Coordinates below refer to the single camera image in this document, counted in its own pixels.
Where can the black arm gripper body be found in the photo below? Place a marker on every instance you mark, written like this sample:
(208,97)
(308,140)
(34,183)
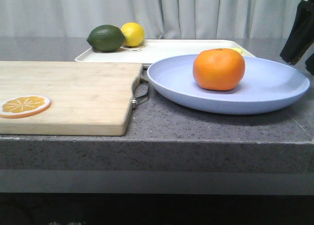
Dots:
(302,33)

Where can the light blue plastic plate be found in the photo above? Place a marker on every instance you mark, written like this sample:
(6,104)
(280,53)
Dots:
(247,85)

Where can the orange fruit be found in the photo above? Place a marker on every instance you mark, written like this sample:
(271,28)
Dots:
(219,69)

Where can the cream rectangular tray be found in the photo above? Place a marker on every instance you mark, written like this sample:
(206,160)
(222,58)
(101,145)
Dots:
(153,50)

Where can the yellow plastic fork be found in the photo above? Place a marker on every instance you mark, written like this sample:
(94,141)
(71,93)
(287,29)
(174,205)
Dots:
(239,50)

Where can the grey curtain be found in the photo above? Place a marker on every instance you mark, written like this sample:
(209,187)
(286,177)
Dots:
(170,19)

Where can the yellow lemon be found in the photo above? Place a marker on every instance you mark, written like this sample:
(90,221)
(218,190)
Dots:
(134,34)

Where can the dark green lime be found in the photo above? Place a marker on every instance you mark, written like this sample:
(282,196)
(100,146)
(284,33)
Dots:
(106,38)

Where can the wooden cutting board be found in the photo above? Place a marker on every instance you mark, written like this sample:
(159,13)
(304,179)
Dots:
(88,98)

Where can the orange slice decoration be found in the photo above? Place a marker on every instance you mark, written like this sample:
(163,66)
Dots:
(24,106)

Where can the metal cutting board handle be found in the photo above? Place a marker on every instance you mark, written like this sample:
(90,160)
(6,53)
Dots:
(141,93)

